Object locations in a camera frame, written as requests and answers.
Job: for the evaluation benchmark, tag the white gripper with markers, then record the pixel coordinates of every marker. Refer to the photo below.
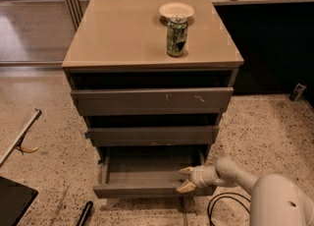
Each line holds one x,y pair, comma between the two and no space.
197,177

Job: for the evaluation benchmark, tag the grey bottom drawer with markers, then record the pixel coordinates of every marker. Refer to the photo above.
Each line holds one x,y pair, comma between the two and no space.
148,172

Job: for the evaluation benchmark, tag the grey drawer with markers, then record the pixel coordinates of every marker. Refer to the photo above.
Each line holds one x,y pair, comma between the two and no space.
151,93
168,129
148,172

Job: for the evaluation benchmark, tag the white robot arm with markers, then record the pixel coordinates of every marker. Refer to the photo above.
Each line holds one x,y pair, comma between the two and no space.
275,200

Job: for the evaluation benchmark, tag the grey middle drawer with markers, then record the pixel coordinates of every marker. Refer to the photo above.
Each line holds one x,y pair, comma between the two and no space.
168,129

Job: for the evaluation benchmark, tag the grey drawer cabinet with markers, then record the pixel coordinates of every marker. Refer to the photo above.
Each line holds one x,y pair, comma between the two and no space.
130,36

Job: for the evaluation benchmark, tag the grey top drawer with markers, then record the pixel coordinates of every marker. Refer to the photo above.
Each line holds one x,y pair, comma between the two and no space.
151,93

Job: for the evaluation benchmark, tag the small grey floor box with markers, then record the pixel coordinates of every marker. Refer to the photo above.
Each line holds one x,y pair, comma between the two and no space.
297,92

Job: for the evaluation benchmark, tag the green soda can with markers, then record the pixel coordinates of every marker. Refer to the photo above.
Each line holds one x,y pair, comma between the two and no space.
176,35

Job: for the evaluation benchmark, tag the metal table leg bar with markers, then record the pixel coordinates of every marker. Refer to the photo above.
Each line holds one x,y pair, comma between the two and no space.
20,137

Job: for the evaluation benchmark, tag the white paper bowl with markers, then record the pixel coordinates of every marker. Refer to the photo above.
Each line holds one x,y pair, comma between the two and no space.
176,9

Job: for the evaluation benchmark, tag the black table corner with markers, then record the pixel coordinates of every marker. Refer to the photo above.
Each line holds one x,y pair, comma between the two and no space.
15,199

